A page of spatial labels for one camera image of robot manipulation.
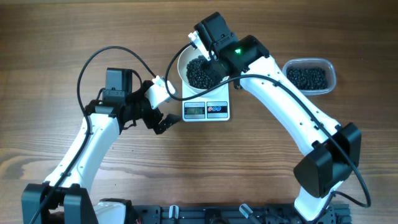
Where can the black beans in container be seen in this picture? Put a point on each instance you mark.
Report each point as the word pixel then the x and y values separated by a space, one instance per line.
pixel 308 78

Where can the black beans in bowl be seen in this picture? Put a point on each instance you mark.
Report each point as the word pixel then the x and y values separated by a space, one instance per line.
pixel 196 74

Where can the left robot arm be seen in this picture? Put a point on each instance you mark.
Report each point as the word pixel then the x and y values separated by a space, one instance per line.
pixel 63 197

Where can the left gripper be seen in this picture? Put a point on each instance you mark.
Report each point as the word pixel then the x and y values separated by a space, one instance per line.
pixel 151 122

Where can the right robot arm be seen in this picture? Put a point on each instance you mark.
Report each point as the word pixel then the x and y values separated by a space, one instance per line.
pixel 331 151

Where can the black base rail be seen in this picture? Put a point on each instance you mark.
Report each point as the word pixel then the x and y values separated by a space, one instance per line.
pixel 268 214

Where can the clear plastic container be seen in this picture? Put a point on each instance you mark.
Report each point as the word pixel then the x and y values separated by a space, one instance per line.
pixel 310 63

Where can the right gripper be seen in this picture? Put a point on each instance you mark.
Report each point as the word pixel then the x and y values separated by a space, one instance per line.
pixel 211 71

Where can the white digital kitchen scale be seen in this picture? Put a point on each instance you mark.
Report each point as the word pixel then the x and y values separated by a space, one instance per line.
pixel 213 106

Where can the white bowl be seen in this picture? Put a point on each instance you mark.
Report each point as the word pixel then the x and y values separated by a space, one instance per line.
pixel 188 55

